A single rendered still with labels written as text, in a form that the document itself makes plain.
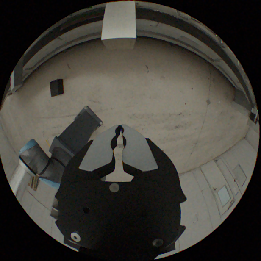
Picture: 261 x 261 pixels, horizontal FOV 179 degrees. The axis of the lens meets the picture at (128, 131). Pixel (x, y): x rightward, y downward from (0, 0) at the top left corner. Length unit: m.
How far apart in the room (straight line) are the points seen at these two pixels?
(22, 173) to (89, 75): 1.01
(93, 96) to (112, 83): 0.26
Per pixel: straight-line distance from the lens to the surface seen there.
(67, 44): 1.13
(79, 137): 0.75
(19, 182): 0.58
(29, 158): 0.55
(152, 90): 0.98
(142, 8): 0.40
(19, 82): 0.27
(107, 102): 0.98
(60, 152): 0.64
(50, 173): 0.59
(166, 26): 0.56
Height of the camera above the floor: 0.93
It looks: 58 degrees down
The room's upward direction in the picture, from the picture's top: 176 degrees clockwise
